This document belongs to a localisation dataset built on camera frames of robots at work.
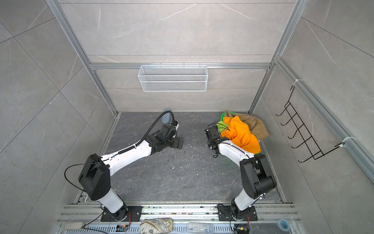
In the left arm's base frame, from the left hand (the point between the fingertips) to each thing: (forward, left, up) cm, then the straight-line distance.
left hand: (177, 135), depth 87 cm
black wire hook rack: (-19, -58, +17) cm, 64 cm away
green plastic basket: (+22, -33, -6) cm, 40 cm away
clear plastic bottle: (-45, -11, -13) cm, 48 cm away
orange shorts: (0, -40, -2) cm, 40 cm away
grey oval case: (+27, +9, -14) cm, 32 cm away
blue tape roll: (-45, -53, -15) cm, 72 cm away
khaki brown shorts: (+8, -53, -4) cm, 54 cm away
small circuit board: (-44, +28, -17) cm, 54 cm away
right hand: (0, -27, -8) cm, 28 cm away
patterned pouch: (-44, +8, -11) cm, 46 cm away
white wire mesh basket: (+39, +3, +14) cm, 42 cm away
